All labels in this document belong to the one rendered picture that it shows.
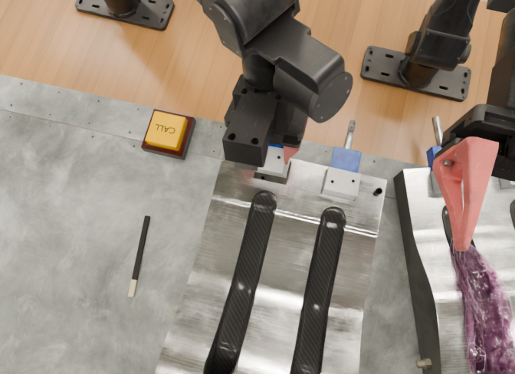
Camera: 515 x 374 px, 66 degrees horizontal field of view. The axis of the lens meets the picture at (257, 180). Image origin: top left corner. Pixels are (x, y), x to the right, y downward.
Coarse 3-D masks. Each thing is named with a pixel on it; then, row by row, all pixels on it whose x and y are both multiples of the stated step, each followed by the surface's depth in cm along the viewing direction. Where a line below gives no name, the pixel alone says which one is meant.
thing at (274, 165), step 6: (270, 144) 59; (276, 144) 58; (270, 150) 57; (276, 150) 57; (282, 150) 57; (270, 156) 57; (276, 156) 57; (282, 156) 57; (270, 162) 57; (276, 162) 57; (282, 162) 57; (288, 162) 61; (258, 168) 57; (264, 168) 57; (270, 168) 57; (276, 168) 57; (282, 168) 57; (270, 174) 61; (276, 174) 59; (282, 174) 57
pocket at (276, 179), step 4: (288, 168) 65; (256, 172) 65; (288, 172) 65; (256, 176) 65; (260, 176) 65; (264, 176) 65; (268, 176) 65; (272, 176) 65; (276, 176) 65; (264, 180) 65; (268, 180) 65; (272, 180) 65; (276, 180) 65; (280, 180) 65; (284, 180) 65; (284, 184) 65
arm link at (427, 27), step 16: (448, 0) 57; (464, 0) 56; (480, 0) 56; (432, 16) 59; (448, 16) 58; (464, 16) 58; (432, 32) 60; (448, 32) 60; (464, 32) 59; (432, 48) 61; (448, 48) 61; (464, 48) 60; (432, 64) 64; (448, 64) 63
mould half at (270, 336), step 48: (240, 192) 62; (288, 192) 62; (384, 192) 61; (240, 240) 60; (288, 240) 60; (192, 288) 58; (288, 288) 58; (336, 288) 58; (192, 336) 54; (288, 336) 55; (336, 336) 55
